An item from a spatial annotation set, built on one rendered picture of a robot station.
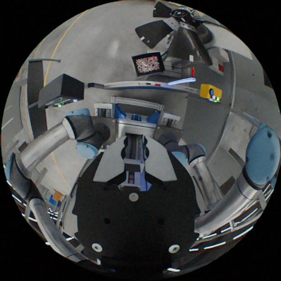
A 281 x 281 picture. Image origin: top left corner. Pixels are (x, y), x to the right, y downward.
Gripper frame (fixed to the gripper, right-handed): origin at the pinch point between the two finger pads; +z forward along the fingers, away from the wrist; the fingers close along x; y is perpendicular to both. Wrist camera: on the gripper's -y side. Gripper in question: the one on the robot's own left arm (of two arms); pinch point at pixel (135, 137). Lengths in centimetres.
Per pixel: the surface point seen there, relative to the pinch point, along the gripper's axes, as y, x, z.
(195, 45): -35.0, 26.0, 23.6
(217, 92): -16, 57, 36
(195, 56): -27.8, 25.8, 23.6
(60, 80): -18.1, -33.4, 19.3
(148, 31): -53, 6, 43
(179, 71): -53, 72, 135
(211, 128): 24, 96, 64
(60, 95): -11.3, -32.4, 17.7
